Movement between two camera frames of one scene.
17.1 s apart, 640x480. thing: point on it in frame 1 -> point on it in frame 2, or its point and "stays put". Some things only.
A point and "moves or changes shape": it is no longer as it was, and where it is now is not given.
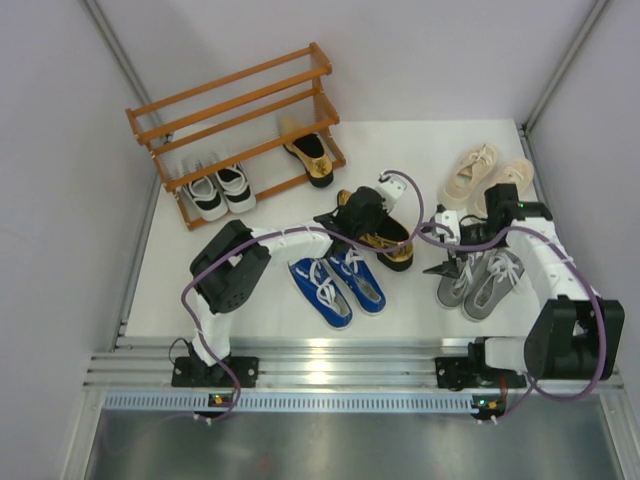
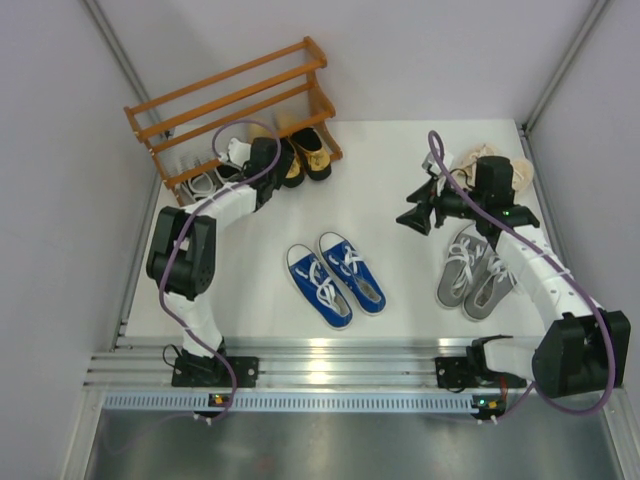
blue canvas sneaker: [321, 292] stays put
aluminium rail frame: [304, 362] stays put
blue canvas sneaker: [360, 279] stays put
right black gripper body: [477, 234] -> [452, 200]
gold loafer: [398, 259] -> [292, 173]
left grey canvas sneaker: [451, 292] stays put
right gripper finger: [452, 267] -> [418, 218]
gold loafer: [308, 150] moves or changes shape
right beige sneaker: [519, 171] stays put
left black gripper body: [370, 226] -> [275, 177]
